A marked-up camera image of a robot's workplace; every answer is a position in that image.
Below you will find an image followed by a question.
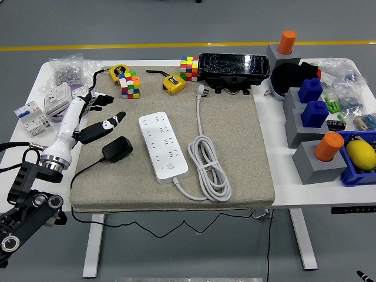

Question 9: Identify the black table power cable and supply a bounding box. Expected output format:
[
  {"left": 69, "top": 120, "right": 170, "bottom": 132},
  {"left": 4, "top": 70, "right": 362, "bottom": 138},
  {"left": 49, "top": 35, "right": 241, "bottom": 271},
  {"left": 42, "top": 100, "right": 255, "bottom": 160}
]
[{"left": 266, "top": 209, "right": 273, "bottom": 282}]

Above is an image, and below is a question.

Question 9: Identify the white power strip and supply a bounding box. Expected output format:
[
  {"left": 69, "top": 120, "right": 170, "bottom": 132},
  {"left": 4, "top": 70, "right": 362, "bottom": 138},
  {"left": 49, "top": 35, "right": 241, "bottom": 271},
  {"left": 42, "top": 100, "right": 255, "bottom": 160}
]
[{"left": 138, "top": 110, "right": 190, "bottom": 184}]

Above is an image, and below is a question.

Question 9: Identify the clear bag of metal nuts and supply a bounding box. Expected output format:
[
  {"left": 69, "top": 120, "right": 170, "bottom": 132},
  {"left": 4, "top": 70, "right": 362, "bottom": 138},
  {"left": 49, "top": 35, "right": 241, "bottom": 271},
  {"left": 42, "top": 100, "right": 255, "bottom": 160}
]
[{"left": 39, "top": 53, "right": 102, "bottom": 92}]

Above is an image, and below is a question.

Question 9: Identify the clear bag of clips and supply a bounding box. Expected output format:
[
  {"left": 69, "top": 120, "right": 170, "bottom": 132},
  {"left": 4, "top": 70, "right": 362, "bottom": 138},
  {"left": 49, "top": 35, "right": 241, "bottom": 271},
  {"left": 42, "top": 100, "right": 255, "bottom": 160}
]
[{"left": 352, "top": 113, "right": 376, "bottom": 132}]

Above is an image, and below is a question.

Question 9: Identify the white wall socket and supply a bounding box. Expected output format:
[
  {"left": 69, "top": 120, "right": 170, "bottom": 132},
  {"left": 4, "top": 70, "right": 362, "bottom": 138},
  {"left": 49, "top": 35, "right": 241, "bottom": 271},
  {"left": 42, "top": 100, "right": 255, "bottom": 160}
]
[
  {"left": 70, "top": 84, "right": 89, "bottom": 100},
  {"left": 43, "top": 82, "right": 73, "bottom": 116}
]

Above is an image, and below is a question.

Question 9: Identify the clear bag of blue parts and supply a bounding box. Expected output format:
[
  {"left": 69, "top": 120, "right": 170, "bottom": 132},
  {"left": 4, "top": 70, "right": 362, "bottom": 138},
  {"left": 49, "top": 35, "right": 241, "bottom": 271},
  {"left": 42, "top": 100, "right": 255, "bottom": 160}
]
[{"left": 334, "top": 85, "right": 367, "bottom": 118}]

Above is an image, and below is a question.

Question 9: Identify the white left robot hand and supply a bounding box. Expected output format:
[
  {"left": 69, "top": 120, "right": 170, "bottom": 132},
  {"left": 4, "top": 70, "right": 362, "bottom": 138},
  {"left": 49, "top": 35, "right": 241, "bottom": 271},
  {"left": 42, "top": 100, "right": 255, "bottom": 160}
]
[{"left": 40, "top": 91, "right": 127, "bottom": 162}]

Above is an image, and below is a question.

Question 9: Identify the blue plastic bin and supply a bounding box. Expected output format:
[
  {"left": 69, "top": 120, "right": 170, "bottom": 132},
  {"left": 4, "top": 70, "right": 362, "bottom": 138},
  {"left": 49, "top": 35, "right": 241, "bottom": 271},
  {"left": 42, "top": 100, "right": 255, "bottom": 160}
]
[{"left": 334, "top": 130, "right": 376, "bottom": 187}]

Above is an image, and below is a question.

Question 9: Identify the grey block with round hole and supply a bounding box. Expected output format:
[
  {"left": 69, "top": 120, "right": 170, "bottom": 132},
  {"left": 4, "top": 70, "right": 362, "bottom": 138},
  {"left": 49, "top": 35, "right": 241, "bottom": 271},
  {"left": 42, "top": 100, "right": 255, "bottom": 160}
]
[
  {"left": 292, "top": 140, "right": 348, "bottom": 185},
  {"left": 266, "top": 43, "right": 303, "bottom": 70}
]

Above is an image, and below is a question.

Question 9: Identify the purple ribbon roll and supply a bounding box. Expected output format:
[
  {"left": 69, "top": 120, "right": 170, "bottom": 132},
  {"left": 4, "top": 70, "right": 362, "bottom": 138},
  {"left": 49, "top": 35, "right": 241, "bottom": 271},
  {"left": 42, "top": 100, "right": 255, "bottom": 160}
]
[{"left": 48, "top": 83, "right": 89, "bottom": 123}]

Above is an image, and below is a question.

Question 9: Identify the yellow tape measure black label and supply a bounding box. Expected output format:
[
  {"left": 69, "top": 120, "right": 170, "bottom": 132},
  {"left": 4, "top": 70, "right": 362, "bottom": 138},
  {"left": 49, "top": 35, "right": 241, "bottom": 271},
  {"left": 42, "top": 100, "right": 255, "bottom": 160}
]
[{"left": 88, "top": 64, "right": 132, "bottom": 92}]

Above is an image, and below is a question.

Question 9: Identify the white blue circuit breaker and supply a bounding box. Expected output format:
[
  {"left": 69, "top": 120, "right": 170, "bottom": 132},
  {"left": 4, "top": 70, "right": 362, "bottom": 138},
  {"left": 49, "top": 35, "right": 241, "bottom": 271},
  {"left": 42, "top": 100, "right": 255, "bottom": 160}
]
[{"left": 14, "top": 101, "right": 51, "bottom": 136}]

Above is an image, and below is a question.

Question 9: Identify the clear bag of small parts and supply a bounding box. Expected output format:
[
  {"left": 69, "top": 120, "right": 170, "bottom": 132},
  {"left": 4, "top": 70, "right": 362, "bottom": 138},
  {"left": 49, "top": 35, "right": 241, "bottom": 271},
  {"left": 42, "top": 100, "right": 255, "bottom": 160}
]
[{"left": 311, "top": 58, "right": 368, "bottom": 88}]

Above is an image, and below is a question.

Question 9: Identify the black plug adapter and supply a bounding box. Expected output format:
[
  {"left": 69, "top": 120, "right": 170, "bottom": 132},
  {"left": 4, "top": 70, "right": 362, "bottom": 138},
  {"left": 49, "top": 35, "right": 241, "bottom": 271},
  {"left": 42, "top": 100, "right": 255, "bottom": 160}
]
[{"left": 101, "top": 136, "right": 133, "bottom": 164}]

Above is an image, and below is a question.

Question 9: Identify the white blue bowl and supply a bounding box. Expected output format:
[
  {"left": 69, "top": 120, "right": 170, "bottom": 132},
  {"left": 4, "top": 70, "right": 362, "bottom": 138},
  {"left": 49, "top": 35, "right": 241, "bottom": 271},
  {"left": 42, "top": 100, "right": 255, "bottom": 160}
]
[{"left": 269, "top": 75, "right": 290, "bottom": 103}]

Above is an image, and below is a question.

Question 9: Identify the yellow lemon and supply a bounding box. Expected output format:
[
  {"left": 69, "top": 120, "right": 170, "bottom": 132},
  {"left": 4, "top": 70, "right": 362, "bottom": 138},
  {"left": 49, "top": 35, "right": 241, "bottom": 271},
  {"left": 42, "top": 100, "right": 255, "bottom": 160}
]
[{"left": 345, "top": 140, "right": 376, "bottom": 170}]

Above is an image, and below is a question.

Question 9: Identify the yellow tape measure white label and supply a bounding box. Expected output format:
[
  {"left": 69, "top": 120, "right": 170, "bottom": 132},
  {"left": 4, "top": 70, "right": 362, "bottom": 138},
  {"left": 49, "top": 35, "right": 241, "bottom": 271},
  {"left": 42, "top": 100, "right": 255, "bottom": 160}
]
[{"left": 146, "top": 69, "right": 187, "bottom": 96}]

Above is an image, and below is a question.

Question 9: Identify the stickerless puzzle cube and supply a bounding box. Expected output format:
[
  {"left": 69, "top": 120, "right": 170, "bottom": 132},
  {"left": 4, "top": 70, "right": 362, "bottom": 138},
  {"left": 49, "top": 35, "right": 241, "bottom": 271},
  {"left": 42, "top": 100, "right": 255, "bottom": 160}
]
[{"left": 180, "top": 56, "right": 200, "bottom": 82}]

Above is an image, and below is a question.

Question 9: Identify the white-framed puzzle cube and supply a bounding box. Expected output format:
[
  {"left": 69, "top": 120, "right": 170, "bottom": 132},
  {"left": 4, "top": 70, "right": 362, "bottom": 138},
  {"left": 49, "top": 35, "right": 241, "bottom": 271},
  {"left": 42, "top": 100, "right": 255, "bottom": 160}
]
[{"left": 118, "top": 72, "right": 141, "bottom": 100}]

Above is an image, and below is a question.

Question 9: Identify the black cloth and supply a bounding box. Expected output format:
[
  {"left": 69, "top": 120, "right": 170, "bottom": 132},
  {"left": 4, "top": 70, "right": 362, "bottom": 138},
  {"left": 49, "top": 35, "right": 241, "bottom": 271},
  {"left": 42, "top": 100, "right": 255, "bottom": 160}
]
[{"left": 271, "top": 62, "right": 320, "bottom": 96}]

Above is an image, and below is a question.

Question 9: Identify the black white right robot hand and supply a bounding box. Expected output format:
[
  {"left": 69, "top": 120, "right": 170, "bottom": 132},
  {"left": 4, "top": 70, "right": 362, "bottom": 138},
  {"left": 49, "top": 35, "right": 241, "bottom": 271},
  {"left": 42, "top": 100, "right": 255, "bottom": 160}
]
[{"left": 356, "top": 270, "right": 376, "bottom": 282}]

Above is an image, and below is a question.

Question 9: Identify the blue stepped block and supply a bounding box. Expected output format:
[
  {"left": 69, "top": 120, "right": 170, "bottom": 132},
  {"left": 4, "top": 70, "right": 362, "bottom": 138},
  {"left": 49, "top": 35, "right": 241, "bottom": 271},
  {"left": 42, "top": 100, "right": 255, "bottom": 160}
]
[
  {"left": 297, "top": 78, "right": 324, "bottom": 105},
  {"left": 301, "top": 100, "right": 329, "bottom": 129}
]

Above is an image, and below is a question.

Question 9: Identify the white table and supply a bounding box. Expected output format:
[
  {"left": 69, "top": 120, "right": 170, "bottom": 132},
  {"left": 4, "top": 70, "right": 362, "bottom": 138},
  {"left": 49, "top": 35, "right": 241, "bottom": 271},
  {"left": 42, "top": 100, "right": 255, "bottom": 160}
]
[{"left": 0, "top": 58, "right": 376, "bottom": 279}]

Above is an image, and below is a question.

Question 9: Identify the grey-brown mat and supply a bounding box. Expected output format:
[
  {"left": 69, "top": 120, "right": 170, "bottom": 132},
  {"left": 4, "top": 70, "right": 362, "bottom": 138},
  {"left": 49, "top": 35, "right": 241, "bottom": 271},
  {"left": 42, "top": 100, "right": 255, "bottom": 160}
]
[{"left": 69, "top": 66, "right": 276, "bottom": 213}]

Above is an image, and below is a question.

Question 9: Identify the black table control panel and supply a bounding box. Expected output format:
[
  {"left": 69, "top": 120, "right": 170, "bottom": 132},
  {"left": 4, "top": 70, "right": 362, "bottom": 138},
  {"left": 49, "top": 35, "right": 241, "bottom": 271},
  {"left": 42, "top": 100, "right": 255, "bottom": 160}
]
[{"left": 331, "top": 206, "right": 376, "bottom": 214}]

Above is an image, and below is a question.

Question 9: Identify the orange cylinder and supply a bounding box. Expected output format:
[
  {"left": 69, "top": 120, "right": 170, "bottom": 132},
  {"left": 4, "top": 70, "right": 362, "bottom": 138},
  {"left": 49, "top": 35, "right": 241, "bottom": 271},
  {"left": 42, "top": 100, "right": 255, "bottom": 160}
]
[
  {"left": 277, "top": 30, "right": 297, "bottom": 56},
  {"left": 314, "top": 132, "right": 345, "bottom": 163}
]

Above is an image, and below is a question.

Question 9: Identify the thin black adapter cord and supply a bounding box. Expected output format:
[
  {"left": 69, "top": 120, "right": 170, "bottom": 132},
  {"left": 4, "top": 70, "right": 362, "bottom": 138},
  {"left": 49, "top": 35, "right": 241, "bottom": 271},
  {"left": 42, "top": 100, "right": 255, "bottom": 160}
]
[{"left": 70, "top": 157, "right": 256, "bottom": 238}]

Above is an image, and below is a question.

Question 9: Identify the white power strip cord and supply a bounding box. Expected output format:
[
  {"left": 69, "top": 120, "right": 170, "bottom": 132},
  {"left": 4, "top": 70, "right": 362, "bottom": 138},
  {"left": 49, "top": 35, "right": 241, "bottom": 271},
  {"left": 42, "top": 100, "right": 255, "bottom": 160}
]
[{"left": 173, "top": 83, "right": 233, "bottom": 203}]

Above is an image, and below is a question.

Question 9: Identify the green plastic pegs pile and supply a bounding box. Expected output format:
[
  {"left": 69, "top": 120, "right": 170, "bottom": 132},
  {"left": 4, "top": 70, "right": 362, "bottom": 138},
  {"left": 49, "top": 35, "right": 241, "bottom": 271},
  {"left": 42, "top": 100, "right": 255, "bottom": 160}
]
[{"left": 324, "top": 96, "right": 345, "bottom": 120}]

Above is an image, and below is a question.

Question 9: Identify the black terminal block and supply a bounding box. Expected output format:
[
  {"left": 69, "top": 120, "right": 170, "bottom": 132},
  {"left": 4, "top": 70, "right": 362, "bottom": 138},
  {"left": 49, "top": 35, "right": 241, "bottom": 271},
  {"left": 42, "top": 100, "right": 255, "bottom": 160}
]
[{"left": 326, "top": 119, "right": 347, "bottom": 132}]

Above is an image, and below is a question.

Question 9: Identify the grey block with square hole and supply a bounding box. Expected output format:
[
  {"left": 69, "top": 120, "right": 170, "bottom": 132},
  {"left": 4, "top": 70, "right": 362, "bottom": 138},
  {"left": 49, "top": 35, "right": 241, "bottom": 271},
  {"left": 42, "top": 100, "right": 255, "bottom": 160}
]
[
  {"left": 283, "top": 87, "right": 306, "bottom": 112},
  {"left": 284, "top": 108, "right": 330, "bottom": 149}
]

